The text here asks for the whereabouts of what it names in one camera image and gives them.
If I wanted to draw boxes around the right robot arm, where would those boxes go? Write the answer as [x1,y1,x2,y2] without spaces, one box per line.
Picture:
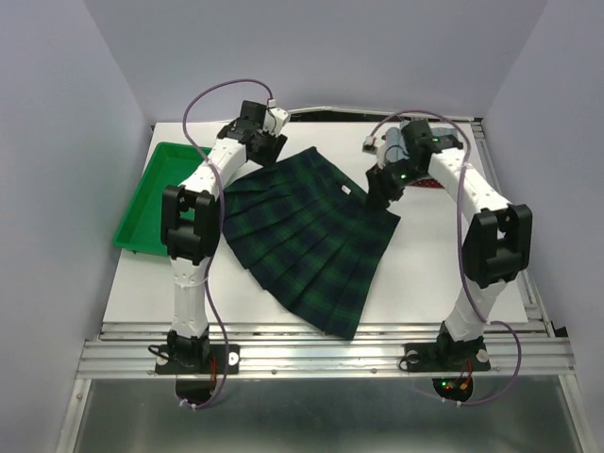
[362,120,533,373]

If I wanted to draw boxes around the purple cable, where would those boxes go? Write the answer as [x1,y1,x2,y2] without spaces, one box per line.
[177,78,279,411]
[367,110,524,408]

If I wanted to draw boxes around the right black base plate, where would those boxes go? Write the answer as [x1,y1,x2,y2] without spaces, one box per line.
[397,342,491,374]

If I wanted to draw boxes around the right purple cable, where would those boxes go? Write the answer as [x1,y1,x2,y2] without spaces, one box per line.
[367,110,524,408]

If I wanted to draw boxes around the red polka dot skirt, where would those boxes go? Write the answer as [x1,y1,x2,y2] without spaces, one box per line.
[411,178,443,189]

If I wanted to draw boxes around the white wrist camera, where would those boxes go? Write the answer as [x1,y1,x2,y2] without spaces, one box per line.
[361,135,386,155]
[263,107,291,137]

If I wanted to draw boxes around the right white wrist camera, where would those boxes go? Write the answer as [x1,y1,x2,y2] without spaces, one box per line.
[361,135,386,155]

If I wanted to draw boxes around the green plastic tray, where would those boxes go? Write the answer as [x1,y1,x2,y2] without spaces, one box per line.
[113,142,203,257]

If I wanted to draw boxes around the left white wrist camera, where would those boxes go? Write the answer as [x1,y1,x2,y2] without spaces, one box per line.
[263,107,291,137]

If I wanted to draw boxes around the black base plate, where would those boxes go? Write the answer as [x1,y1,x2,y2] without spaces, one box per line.
[397,342,491,374]
[147,344,241,376]

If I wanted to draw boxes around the light blue denim skirt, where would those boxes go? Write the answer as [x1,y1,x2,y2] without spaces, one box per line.
[376,120,464,168]

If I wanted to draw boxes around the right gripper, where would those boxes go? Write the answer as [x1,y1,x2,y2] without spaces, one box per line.
[361,158,426,214]

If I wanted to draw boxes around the green navy plaid skirt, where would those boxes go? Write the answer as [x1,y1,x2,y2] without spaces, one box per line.
[223,147,400,341]

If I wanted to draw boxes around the aluminium rail frame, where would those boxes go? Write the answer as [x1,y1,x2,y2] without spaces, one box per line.
[56,106,604,453]

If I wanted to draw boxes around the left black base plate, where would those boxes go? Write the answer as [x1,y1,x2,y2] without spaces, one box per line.
[147,344,241,376]

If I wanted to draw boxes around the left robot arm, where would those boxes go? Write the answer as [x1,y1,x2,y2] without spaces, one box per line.
[156,98,290,375]

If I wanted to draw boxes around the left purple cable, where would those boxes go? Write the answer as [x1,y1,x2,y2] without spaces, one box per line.
[177,78,279,411]

